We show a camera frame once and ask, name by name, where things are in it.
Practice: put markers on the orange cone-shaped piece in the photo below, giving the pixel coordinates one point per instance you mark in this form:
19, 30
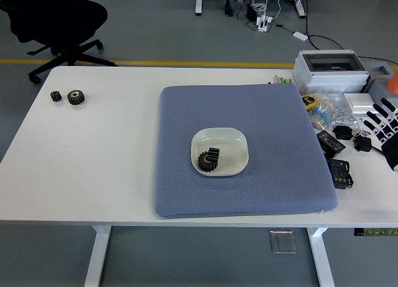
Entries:
393, 83

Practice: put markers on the white background desk leg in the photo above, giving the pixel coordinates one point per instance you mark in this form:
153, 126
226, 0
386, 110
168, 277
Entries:
199, 0
300, 5

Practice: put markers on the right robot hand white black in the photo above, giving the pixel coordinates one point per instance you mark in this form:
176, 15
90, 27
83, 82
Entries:
390, 156

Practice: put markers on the small black adapter block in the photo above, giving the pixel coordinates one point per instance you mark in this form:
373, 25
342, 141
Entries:
363, 143
342, 132

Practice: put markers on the white marker pen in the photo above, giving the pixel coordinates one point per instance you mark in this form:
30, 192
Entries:
275, 79

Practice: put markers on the large black gear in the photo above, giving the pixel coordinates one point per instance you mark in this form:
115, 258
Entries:
76, 97
206, 164

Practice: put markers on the grey block with recess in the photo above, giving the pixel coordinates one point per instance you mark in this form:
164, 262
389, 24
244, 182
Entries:
381, 84

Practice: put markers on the blue-grey quilted mat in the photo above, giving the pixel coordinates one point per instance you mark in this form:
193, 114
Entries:
217, 200

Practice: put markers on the grey electrical enclosure box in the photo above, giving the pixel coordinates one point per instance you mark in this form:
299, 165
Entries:
329, 78

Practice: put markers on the white square dish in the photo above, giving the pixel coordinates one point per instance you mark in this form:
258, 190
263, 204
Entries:
233, 162

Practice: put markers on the clear bag of components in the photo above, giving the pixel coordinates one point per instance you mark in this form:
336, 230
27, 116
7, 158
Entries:
335, 112

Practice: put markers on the green terminal strip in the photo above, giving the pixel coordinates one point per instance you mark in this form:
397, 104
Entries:
377, 232

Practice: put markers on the black box on floor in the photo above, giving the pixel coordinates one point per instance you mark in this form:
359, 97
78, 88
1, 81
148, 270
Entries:
252, 11

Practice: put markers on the white power strip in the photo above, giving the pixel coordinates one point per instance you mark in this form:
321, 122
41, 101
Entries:
264, 23

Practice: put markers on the green marker pen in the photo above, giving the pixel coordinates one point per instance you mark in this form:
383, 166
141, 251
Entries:
283, 80

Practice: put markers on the white power adapter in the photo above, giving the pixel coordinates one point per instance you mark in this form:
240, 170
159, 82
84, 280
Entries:
300, 35

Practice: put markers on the metal floor plate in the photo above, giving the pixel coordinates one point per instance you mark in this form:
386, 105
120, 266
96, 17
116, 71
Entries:
283, 241

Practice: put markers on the white table leg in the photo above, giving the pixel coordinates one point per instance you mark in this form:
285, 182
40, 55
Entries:
98, 256
321, 259

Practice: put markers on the black digital controller module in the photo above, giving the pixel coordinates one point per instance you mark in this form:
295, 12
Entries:
340, 173
331, 141

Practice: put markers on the black probe tool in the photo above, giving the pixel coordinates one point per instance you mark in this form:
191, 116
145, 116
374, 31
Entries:
377, 150

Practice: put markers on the small black gear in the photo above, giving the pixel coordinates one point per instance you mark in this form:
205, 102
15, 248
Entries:
214, 151
56, 96

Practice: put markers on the black office chair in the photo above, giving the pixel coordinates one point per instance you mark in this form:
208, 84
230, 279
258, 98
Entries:
62, 16

